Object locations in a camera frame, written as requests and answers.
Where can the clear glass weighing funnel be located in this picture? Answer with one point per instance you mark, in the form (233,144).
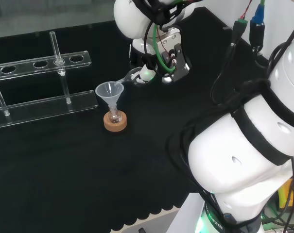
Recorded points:
(127,77)

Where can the clear acrylic funnel stand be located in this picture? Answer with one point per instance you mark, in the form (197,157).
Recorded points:
(39,106)

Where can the black bench cloth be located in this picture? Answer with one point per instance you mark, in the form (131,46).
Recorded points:
(76,170)

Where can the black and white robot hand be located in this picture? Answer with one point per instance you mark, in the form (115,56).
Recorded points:
(179,65)

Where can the translucent plastic funnel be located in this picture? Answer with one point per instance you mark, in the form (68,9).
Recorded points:
(109,92)

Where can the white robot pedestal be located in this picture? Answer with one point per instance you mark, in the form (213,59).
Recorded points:
(188,213)

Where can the small glass round-bottom flask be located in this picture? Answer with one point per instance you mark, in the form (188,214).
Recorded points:
(114,117)

